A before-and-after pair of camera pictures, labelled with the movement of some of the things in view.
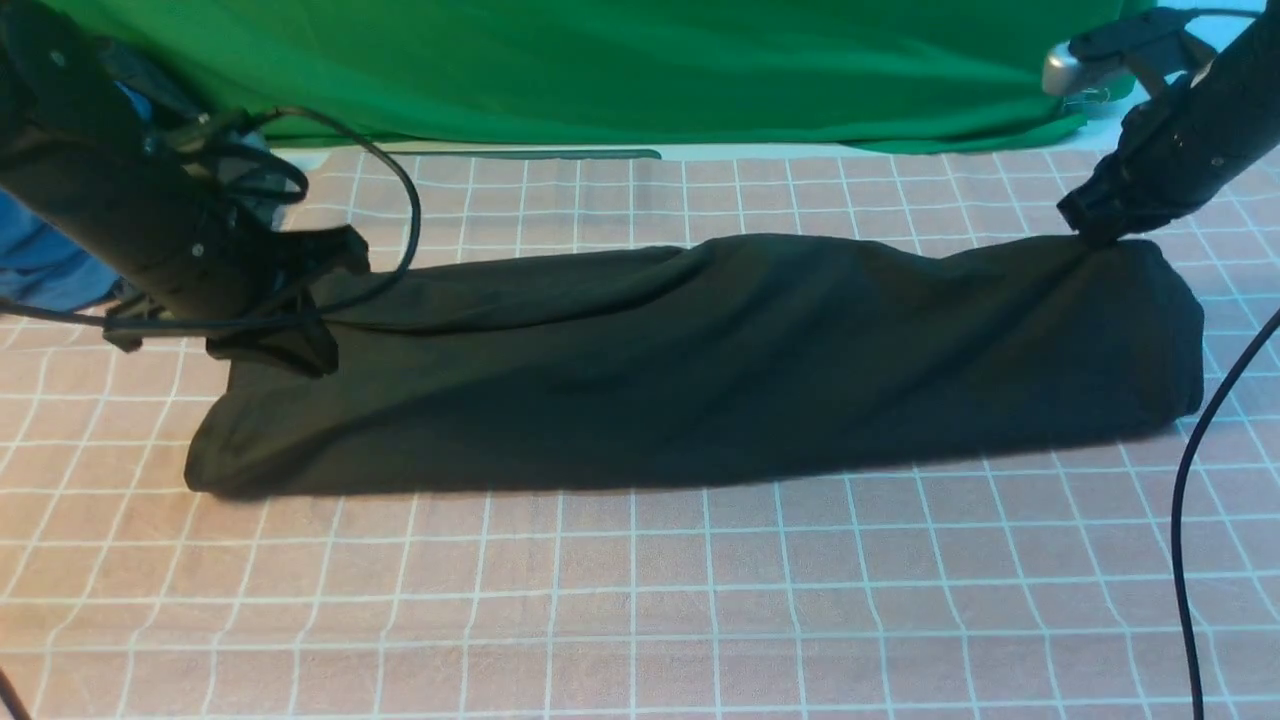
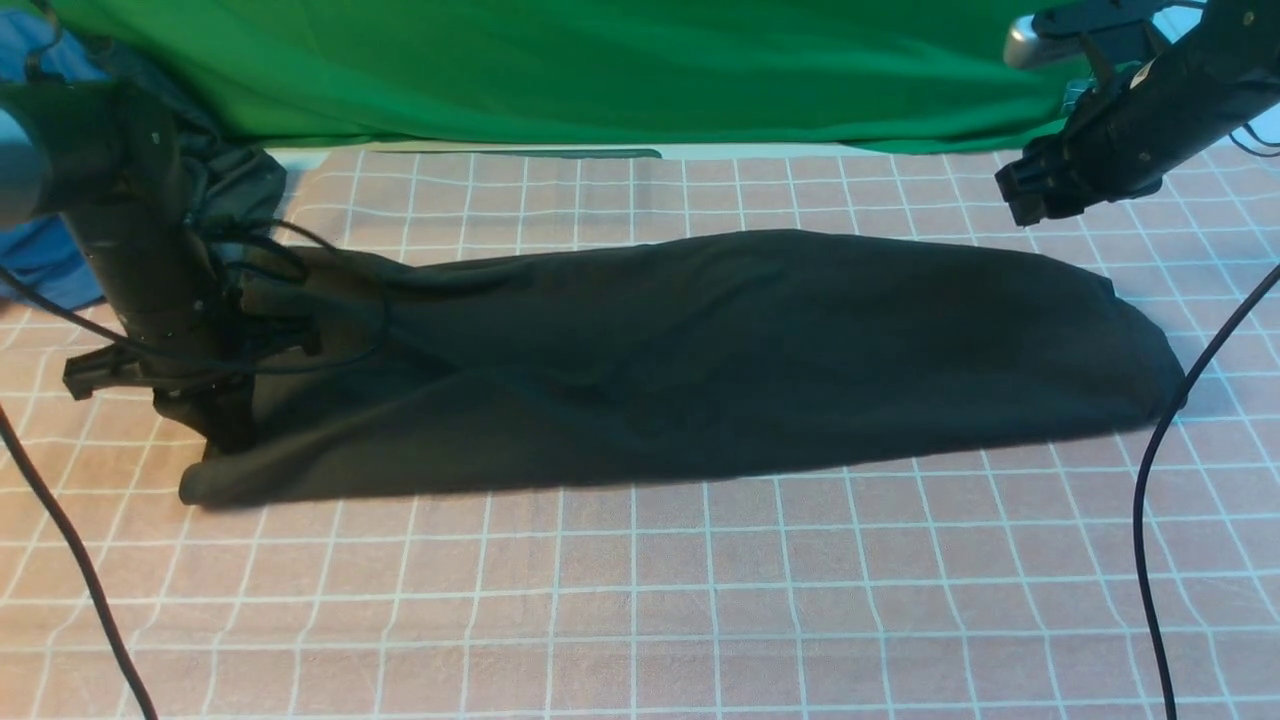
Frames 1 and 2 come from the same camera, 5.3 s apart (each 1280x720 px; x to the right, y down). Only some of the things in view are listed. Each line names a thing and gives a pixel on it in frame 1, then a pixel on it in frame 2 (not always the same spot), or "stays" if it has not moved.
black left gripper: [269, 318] -> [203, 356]
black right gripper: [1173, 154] -> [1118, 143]
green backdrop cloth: [865, 75] stays
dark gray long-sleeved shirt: [644, 360] stays
